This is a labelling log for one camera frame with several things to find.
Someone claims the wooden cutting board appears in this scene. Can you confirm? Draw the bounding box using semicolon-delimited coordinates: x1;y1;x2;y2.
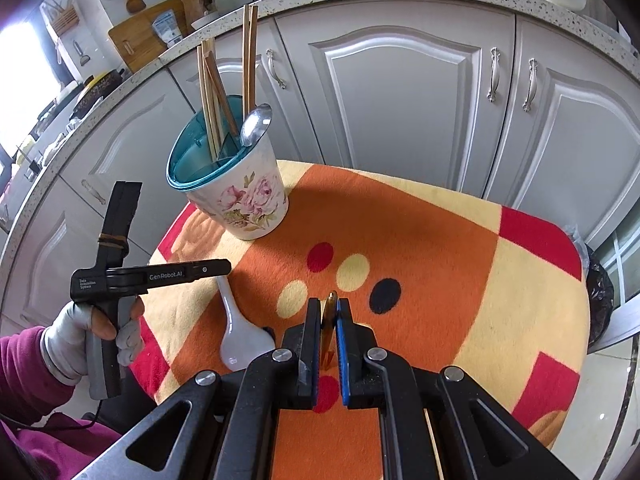
108;0;187;75

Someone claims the pile of wooden chopsticks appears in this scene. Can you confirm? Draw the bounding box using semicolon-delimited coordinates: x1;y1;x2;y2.
196;4;259;162

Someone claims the black cable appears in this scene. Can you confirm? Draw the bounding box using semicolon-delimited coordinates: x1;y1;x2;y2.
0;399;105;433

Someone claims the grey cabinet door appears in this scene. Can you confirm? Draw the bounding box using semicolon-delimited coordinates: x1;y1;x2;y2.
484;14;640;242
167;16;327;172
56;69;202;262
274;11;517;202

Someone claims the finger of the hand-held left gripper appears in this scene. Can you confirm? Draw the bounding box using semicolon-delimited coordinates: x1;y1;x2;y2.
147;258;232;292

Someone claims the person's left forearm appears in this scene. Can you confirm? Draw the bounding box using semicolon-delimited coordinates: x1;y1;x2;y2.
0;325;76;413

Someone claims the orange yellow red blanket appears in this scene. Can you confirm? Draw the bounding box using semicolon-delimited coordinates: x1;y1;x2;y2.
129;160;586;480

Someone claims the magenta garment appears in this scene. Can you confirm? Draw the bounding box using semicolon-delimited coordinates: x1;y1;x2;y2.
0;419;123;480

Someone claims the black yellow pot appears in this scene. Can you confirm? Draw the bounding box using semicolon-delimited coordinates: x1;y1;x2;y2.
70;67;126;116

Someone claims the wooden knife block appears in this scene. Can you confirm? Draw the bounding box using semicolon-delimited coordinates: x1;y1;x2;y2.
182;0;221;31

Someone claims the floral utensil cup teal insert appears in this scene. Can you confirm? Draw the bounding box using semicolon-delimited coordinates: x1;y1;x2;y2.
166;94;290;241

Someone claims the silver cabinet handle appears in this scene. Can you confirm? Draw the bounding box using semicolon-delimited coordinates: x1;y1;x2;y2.
522;58;539;112
264;49;287;90
487;47;501;104
80;178;106;206

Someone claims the person's left hand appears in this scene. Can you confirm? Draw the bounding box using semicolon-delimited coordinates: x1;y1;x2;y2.
41;296;147;386

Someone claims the white blue packet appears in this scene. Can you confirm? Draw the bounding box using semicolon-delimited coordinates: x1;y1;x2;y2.
151;10;185;47

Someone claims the gold fork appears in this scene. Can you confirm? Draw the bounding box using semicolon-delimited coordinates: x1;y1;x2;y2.
321;291;338;368

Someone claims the bamboo wall holder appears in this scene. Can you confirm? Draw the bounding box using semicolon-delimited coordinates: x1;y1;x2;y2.
47;2;81;36

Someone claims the white ceramic spoon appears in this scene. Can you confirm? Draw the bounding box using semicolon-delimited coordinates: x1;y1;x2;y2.
216;272;277;373

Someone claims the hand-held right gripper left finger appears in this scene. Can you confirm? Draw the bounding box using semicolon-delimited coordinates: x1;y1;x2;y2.
75;298;323;480

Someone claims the black trash bag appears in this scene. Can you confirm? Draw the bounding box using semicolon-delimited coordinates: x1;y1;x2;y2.
575;240;616;356

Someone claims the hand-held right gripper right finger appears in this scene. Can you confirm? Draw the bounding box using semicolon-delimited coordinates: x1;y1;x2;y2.
335;298;581;480

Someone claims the metal spoon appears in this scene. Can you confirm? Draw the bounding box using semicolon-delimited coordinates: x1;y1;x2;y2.
239;103;273;148

